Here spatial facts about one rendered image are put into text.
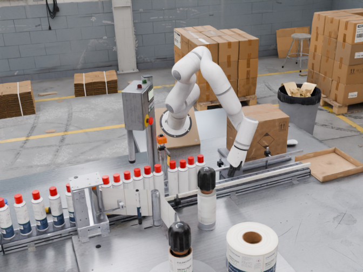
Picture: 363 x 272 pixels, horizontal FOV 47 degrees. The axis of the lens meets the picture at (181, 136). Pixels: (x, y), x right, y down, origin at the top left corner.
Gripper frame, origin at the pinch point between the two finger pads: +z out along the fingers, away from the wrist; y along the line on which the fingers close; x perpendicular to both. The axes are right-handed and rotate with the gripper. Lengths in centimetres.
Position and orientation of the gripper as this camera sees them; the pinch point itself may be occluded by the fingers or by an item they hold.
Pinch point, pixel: (231, 172)
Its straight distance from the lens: 228.0
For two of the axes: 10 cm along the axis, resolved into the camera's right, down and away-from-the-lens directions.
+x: 8.9, 1.3, 4.4
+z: -2.9, 9.1, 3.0
